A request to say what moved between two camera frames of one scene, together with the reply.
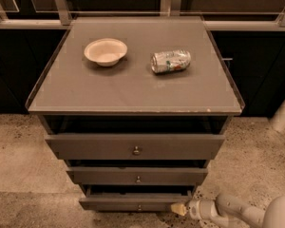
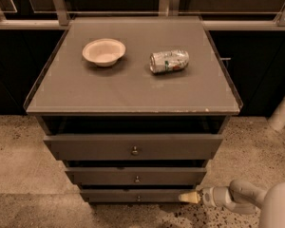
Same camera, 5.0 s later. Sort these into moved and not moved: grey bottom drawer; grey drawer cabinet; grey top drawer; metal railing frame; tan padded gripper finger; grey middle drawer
Moved: tan padded gripper finger; grey bottom drawer
Not moved: grey middle drawer; metal railing frame; grey drawer cabinet; grey top drawer
